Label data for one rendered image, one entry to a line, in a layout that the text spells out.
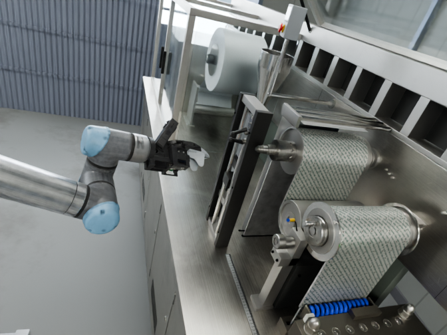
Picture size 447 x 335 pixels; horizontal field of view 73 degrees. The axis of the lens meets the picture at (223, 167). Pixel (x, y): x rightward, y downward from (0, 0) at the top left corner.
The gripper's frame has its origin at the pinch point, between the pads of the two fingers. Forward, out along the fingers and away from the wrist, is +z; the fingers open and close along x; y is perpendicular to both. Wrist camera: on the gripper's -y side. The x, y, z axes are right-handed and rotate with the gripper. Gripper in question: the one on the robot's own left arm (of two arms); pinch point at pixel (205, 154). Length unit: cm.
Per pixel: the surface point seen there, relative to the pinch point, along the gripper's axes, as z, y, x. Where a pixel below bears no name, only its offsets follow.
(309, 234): 13.6, 30.1, 20.4
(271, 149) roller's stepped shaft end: 11.6, 4.4, 16.6
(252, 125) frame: 5.3, -2.2, 16.9
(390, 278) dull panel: 50, 44, 20
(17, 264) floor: -29, 4, -160
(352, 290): 33, 45, 16
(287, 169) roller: 20.3, 8.4, 14.2
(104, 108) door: 49, -181, -237
